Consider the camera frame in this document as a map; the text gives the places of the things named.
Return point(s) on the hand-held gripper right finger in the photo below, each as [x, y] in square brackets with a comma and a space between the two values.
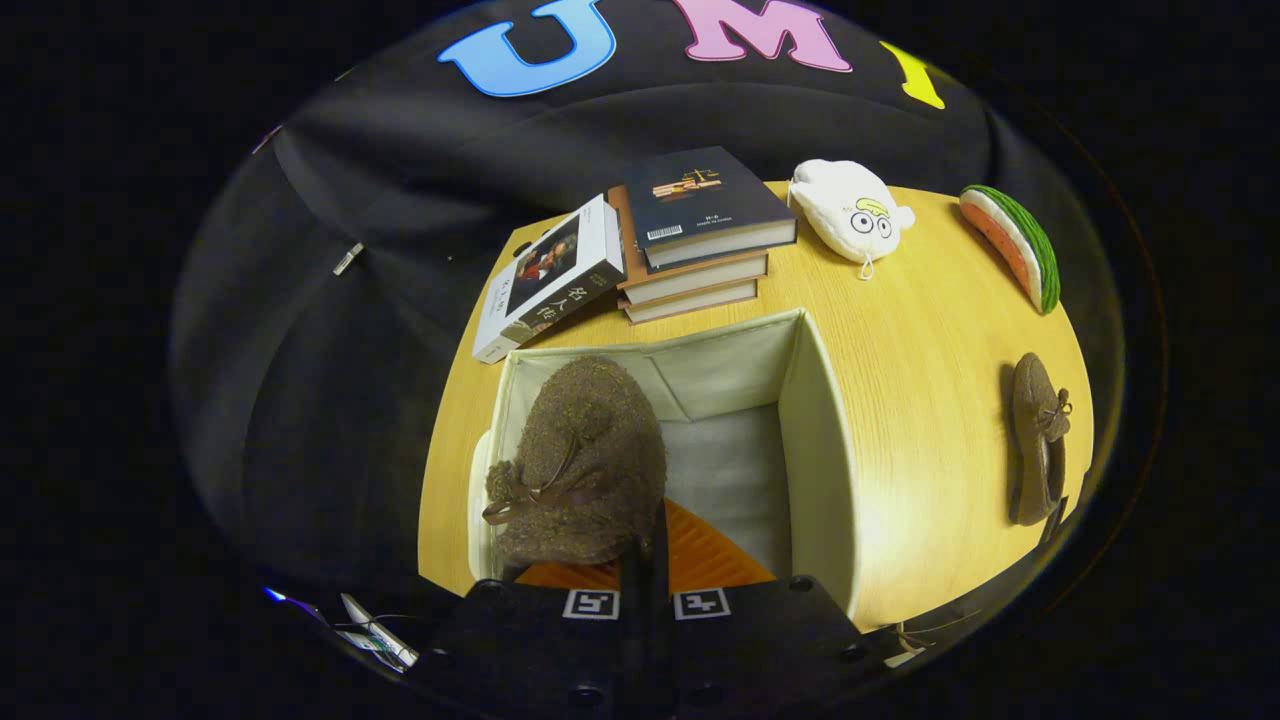
[760, 640]

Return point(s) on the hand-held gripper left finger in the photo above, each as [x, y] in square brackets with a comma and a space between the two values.
[520, 640]

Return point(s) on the brown fuzzy shoe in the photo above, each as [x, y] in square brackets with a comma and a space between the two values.
[590, 450]
[1035, 440]

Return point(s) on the cream fabric storage box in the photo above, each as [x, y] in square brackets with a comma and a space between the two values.
[830, 450]

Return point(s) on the white desk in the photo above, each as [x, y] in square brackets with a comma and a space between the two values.
[385, 640]

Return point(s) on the black backdrop cloth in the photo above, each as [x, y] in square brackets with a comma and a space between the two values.
[330, 400]

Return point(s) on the white portrait cover book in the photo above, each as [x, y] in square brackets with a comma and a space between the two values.
[550, 270]

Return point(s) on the silver metal clip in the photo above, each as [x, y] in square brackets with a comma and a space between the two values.
[347, 259]

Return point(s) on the white plush toy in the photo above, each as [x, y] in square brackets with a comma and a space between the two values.
[850, 215]

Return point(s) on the dark blue book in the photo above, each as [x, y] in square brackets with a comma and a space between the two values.
[700, 195]

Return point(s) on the watermelon slice plush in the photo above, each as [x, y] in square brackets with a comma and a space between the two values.
[1015, 245]

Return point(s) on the copper metal clip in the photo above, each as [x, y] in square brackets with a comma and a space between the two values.
[265, 138]

